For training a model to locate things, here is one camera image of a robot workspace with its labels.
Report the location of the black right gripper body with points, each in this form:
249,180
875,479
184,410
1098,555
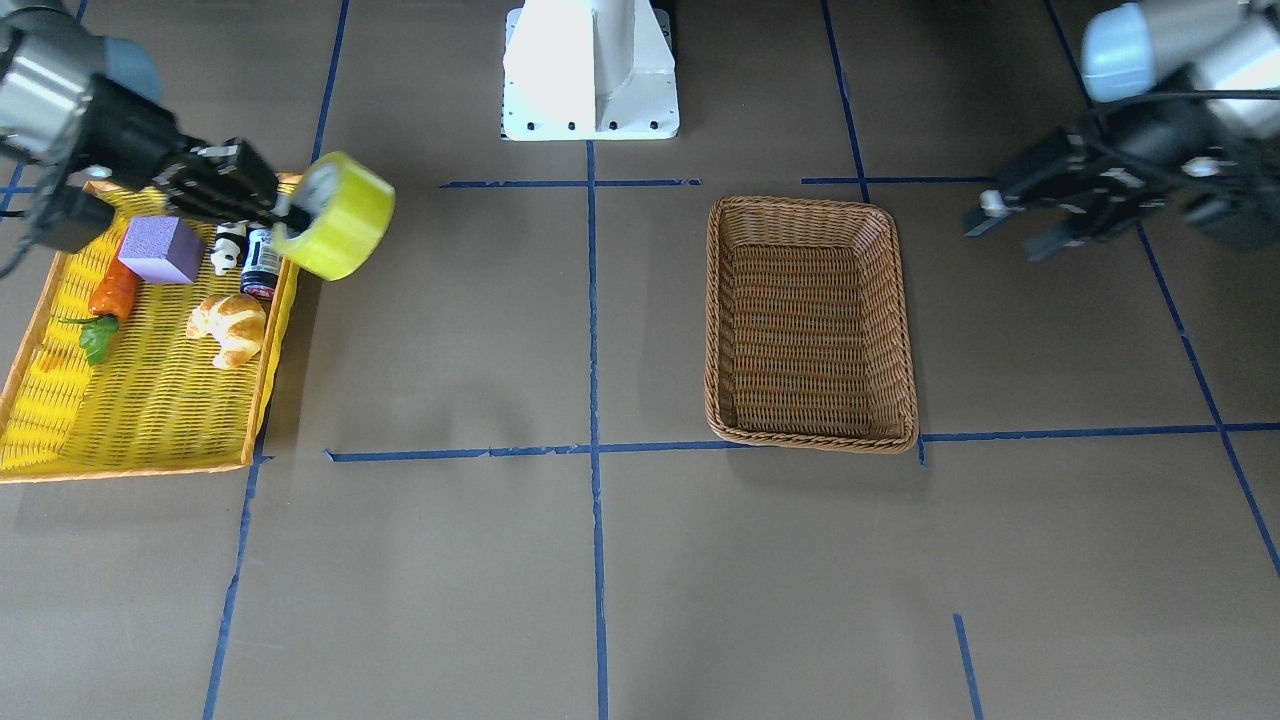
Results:
120,133

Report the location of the yellow plastic basket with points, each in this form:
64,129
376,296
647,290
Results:
157,406

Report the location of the purple foam cube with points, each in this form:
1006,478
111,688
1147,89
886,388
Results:
161,250

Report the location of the yellow tape roll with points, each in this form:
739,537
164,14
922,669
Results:
348,210

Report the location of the toy carrot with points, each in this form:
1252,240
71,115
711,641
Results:
109,307

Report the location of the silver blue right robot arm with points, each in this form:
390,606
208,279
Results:
73,102

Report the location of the small panda figure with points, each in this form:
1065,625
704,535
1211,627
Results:
229,245

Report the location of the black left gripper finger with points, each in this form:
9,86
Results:
1050,243
993,208

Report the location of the brown wicker basket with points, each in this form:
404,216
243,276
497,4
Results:
808,342

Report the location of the small black labelled can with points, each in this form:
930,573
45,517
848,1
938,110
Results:
260,272

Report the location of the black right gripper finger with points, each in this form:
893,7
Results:
283,212

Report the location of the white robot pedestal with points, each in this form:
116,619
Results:
590,71

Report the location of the toy croissant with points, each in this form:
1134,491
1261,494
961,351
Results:
236,321

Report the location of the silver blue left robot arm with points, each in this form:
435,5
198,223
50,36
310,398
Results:
1183,48

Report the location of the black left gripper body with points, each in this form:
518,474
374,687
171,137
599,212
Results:
1152,143

